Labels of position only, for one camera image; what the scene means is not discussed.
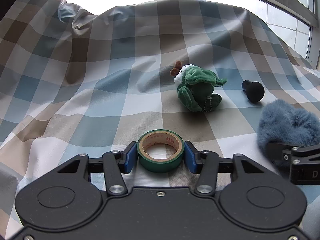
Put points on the blue-grey furry plush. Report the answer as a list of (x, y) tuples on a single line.
[(281, 122)]

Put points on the checkered blue brown cloth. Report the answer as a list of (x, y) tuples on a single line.
[(73, 82)]

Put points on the green plush toy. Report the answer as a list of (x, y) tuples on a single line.
[(195, 87)]

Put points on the green tape roll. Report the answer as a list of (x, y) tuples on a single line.
[(160, 150)]

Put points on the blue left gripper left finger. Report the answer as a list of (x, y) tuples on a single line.
[(130, 157)]

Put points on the black mushroom knob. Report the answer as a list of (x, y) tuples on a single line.
[(253, 90)]

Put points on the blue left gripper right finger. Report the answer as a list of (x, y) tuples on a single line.
[(191, 157)]

